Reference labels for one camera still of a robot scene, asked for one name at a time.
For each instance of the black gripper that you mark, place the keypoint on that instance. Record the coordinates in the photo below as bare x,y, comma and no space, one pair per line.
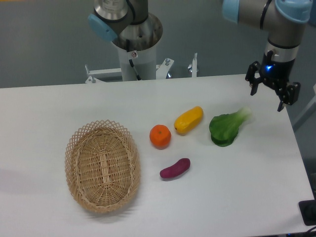
275,75

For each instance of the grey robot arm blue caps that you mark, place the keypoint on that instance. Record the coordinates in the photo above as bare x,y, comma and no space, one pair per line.
284,20

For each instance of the green bok choy vegetable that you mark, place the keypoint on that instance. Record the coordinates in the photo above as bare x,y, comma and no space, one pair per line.
225,128

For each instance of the yellow mango fruit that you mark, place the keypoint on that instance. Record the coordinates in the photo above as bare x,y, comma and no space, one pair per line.
188,120

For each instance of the purple sweet potato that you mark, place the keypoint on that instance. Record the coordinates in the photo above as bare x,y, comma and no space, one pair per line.
177,169

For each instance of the orange tangerine fruit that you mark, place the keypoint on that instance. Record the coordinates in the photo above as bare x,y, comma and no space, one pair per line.
160,136

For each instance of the black device at table edge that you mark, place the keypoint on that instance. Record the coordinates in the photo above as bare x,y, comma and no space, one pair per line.
308,212

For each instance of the woven wicker basket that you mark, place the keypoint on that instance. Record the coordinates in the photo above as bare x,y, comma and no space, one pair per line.
102,166

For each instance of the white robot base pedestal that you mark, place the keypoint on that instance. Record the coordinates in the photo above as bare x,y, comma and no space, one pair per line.
137,49

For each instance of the white metal frame bracket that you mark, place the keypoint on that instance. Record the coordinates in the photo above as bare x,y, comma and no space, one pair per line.
162,71

